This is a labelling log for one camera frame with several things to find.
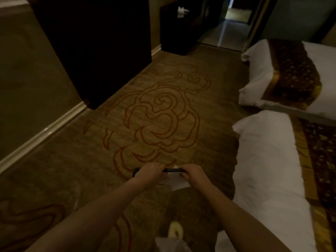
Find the person's left hand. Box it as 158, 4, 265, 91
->
130, 162, 167, 191

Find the brown gold floral bed runner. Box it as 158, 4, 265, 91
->
261, 38, 323, 111
290, 117, 336, 252

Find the white slipper dark trim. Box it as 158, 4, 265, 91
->
132, 166, 191, 191

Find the white bed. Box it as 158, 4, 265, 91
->
215, 110, 336, 252
238, 38, 336, 121

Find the person's right forearm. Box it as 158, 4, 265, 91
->
207, 186, 292, 252

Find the person's right hand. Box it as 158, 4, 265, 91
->
180, 163, 220, 196

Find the person's left forearm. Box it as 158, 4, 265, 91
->
25, 178, 145, 252

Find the patterned olive carpet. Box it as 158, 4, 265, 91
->
0, 44, 252, 252

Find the person's yellow right shoe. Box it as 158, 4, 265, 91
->
168, 221, 184, 239

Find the tall dark wooden cabinet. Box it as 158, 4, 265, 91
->
33, 0, 153, 111

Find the low dark wooden cabinet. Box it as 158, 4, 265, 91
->
159, 0, 226, 56

